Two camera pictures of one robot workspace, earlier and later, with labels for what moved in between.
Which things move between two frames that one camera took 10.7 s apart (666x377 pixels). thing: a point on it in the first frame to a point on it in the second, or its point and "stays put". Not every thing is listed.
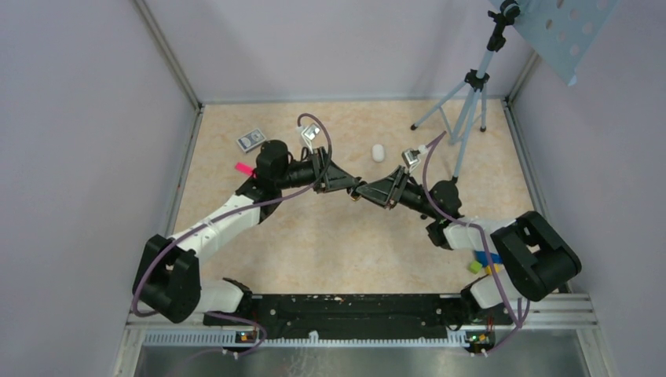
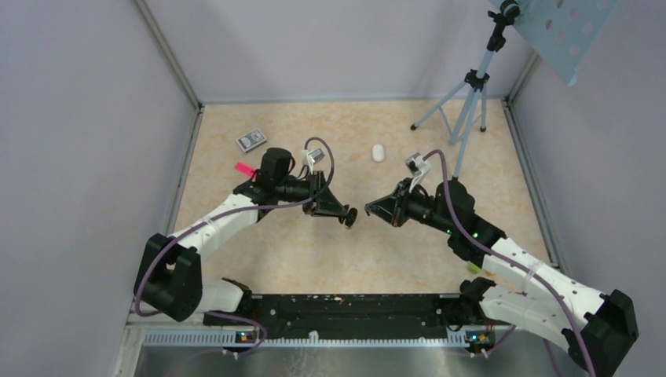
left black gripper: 334,177 to 327,206
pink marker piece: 244,168 stays put
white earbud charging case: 378,153 stays put
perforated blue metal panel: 566,31 stays put
